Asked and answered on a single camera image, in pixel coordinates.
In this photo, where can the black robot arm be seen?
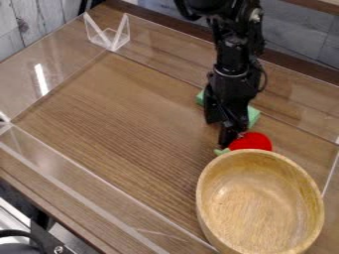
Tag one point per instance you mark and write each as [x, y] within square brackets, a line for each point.
[236, 22]

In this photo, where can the red plush fruit green leaves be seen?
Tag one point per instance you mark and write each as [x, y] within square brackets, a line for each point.
[252, 140]

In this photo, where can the wooden bowl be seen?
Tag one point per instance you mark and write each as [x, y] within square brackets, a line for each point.
[260, 204]

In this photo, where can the green rectangular block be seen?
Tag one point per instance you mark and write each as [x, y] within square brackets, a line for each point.
[254, 113]

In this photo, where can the black metal bracket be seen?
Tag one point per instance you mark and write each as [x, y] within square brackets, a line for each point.
[54, 246]

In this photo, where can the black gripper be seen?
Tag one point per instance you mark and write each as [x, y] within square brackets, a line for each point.
[228, 96]

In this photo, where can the clear acrylic enclosure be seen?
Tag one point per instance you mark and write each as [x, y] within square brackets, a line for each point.
[106, 142]

